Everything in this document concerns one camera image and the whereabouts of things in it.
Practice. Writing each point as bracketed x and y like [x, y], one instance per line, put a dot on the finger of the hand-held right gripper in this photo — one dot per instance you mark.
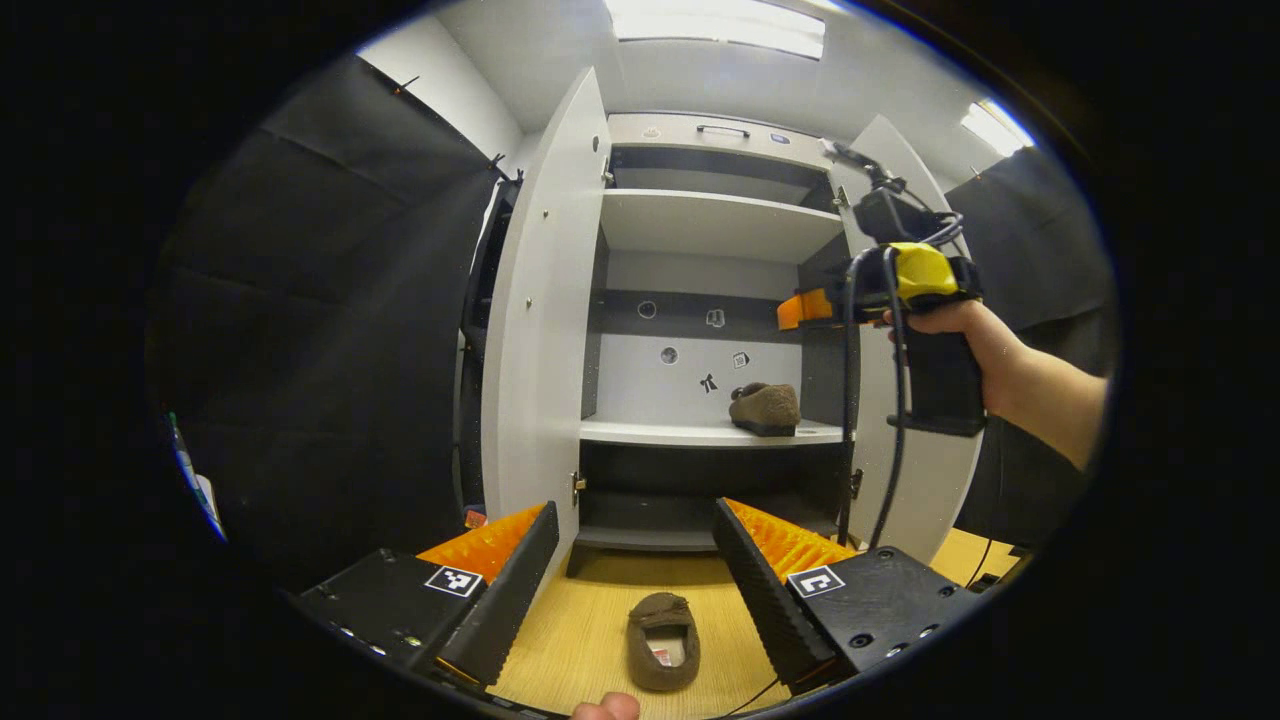
[805, 310]

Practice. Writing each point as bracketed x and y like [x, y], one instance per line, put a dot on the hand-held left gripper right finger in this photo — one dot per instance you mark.
[765, 595]

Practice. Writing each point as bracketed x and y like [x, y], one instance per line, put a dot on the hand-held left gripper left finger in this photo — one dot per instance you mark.
[515, 595]

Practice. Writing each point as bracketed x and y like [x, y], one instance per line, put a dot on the brown suede shoe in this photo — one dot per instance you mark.
[765, 405]
[662, 610]

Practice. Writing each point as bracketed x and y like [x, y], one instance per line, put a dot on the white shoe cabinet door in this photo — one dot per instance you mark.
[925, 490]
[540, 350]

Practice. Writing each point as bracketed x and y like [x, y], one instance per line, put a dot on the ceiling light panel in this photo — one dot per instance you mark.
[715, 25]
[995, 125]

